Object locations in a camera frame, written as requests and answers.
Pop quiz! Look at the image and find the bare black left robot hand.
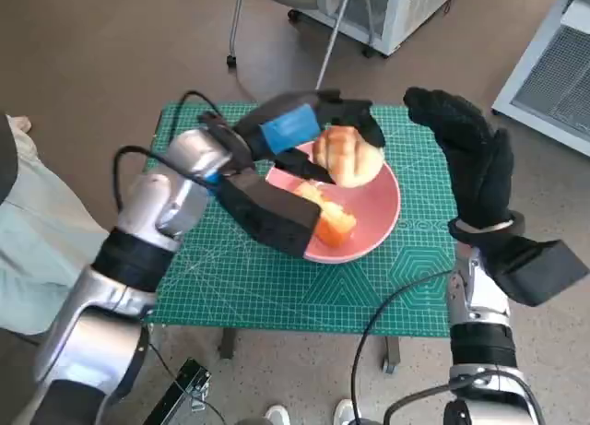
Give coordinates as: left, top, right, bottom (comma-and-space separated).
232, 89, 387, 186

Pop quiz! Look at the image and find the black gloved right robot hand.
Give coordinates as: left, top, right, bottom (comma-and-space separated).
403, 87, 515, 230

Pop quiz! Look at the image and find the round toy bread bun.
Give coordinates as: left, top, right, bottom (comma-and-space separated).
312, 124, 386, 189

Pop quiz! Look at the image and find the pink bowl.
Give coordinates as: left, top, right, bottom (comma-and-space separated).
265, 141, 401, 265

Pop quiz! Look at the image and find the long braided toy bread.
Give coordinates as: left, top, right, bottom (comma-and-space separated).
294, 180, 359, 249

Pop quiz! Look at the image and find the white unit with grille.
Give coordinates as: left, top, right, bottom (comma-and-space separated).
490, 0, 590, 159

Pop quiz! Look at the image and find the white cabinet with mesh panel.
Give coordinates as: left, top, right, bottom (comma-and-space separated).
294, 0, 466, 57

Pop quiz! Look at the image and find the green cutting mat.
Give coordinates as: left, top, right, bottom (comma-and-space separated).
145, 101, 460, 337

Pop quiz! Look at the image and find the dark table leg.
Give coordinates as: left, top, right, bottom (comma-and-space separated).
381, 335, 401, 375
219, 328, 239, 360

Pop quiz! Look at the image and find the person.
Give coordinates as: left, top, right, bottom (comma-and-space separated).
0, 113, 114, 336

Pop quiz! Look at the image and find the white shoe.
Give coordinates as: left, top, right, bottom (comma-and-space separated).
265, 405, 291, 425
334, 399, 363, 425

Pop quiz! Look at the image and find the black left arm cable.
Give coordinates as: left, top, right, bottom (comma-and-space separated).
172, 89, 227, 136
112, 145, 218, 209

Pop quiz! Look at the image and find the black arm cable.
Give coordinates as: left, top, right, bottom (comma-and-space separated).
172, 89, 227, 136
383, 371, 540, 425
112, 145, 218, 209

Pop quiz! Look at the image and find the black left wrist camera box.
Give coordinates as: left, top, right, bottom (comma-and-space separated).
216, 171, 323, 260

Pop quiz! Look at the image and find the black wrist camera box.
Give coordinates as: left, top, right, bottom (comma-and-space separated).
481, 235, 590, 307
216, 171, 323, 260

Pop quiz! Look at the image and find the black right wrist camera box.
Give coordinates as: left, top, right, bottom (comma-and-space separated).
481, 235, 590, 307

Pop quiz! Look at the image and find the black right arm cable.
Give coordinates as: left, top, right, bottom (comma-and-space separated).
383, 371, 540, 425

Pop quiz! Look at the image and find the long black robot cable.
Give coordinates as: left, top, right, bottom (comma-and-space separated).
349, 267, 456, 425

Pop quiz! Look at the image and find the black metal frame device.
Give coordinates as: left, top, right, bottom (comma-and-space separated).
142, 358, 213, 425

